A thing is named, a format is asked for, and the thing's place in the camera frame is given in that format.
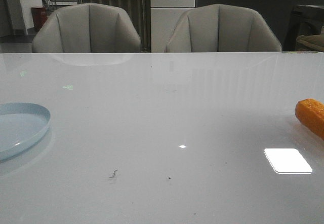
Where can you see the white cabinet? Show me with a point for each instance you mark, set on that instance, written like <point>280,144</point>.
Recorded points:
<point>164,15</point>

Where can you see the left beige upholstered chair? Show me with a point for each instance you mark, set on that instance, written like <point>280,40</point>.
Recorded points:
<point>87,28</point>

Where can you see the tan cushion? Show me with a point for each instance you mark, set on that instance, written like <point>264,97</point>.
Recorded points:
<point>313,42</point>

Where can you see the red trash bin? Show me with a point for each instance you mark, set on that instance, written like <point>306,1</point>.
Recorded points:
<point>39,17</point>

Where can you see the right beige upholstered chair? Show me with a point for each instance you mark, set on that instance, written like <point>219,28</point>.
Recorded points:
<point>222,28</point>

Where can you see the grey counter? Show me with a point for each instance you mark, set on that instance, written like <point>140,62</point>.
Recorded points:
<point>275,12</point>

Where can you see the light blue round plate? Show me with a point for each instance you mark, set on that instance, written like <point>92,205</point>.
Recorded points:
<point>22,126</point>

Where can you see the beige upholstered chair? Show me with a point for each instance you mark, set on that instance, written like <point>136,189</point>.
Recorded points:
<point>87,28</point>
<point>222,28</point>

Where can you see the orange toy corn cob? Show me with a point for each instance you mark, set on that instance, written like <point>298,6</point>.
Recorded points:
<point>310,113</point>

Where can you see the barrier post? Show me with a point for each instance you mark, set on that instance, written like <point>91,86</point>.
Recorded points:
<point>145,36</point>

